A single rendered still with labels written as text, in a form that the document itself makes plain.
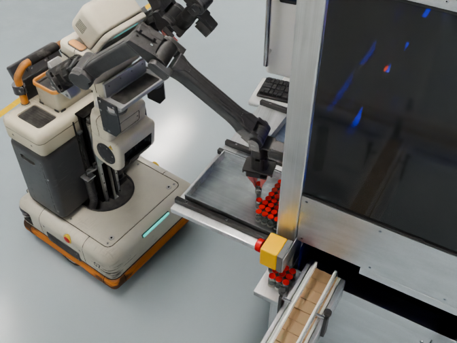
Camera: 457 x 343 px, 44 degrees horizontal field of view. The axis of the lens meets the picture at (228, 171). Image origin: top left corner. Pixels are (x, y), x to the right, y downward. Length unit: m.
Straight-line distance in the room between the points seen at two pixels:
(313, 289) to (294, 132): 0.50
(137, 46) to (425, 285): 1.01
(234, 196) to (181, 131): 1.67
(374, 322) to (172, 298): 1.22
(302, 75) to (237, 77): 2.74
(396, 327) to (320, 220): 0.42
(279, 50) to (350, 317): 1.25
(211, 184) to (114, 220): 0.84
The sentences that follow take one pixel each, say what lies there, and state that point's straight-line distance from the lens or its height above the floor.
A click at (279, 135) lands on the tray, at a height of 0.88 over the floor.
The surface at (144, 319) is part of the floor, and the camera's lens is 2.72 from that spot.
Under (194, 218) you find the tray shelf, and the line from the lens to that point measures 1.89.
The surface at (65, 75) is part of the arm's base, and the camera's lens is 1.99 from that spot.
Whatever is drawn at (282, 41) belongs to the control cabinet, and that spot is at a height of 0.99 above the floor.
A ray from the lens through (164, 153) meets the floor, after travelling 3.43.
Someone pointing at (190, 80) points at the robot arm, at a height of 1.36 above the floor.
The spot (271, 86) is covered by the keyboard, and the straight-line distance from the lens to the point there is 2.53.
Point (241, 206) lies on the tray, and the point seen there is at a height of 0.88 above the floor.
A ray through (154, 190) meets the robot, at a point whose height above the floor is 0.28.
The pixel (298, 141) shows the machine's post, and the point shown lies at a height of 1.39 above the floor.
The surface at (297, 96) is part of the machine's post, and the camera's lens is 1.33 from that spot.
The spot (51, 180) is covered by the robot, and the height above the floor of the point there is 0.56.
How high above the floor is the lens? 2.31
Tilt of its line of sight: 45 degrees down
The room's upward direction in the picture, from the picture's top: straight up
